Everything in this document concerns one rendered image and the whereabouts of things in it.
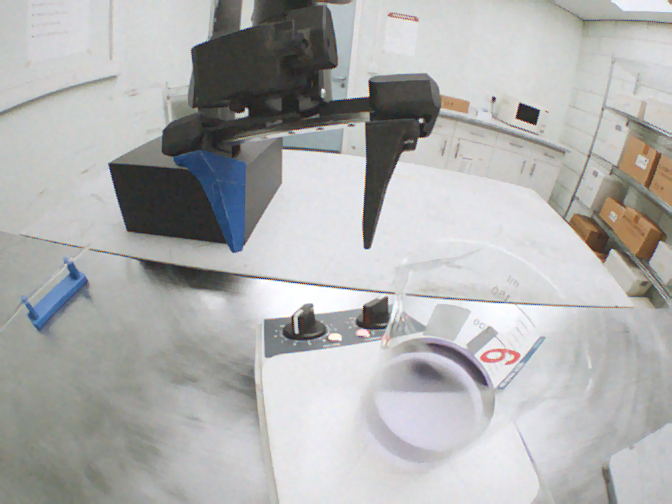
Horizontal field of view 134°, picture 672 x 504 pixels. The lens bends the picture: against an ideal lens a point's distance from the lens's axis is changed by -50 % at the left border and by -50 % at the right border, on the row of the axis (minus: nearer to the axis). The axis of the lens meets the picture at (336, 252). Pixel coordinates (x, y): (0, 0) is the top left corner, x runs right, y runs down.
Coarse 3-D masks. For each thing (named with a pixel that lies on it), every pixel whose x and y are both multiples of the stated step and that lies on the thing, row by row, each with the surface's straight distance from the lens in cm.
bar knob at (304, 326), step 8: (304, 304) 22; (312, 304) 22; (296, 312) 20; (304, 312) 20; (312, 312) 22; (296, 320) 20; (304, 320) 20; (312, 320) 22; (288, 328) 21; (296, 328) 20; (304, 328) 20; (312, 328) 21; (320, 328) 21; (288, 336) 20; (296, 336) 20; (304, 336) 20; (312, 336) 20; (320, 336) 20
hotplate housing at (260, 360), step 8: (256, 336) 23; (256, 344) 21; (256, 352) 20; (256, 360) 19; (264, 360) 18; (256, 368) 18; (256, 376) 18; (256, 384) 17; (256, 392) 17; (264, 416) 17; (264, 424) 16; (264, 432) 16; (264, 440) 16; (264, 448) 16; (264, 456) 16; (272, 472) 16; (272, 480) 16; (272, 488) 16; (272, 496) 16
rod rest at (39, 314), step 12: (72, 264) 41; (72, 276) 43; (84, 276) 42; (60, 288) 43; (72, 288) 41; (48, 300) 42; (60, 300) 41; (36, 312) 40; (48, 312) 41; (36, 324) 41
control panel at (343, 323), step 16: (272, 320) 24; (288, 320) 24; (320, 320) 23; (336, 320) 23; (352, 320) 23; (272, 336) 21; (352, 336) 20; (368, 336) 20; (272, 352) 19; (288, 352) 19
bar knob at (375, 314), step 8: (384, 296) 23; (368, 304) 21; (376, 304) 21; (384, 304) 23; (368, 312) 21; (376, 312) 22; (384, 312) 23; (360, 320) 22; (368, 320) 21; (376, 320) 22; (384, 320) 22; (368, 328) 21; (376, 328) 21; (384, 328) 21
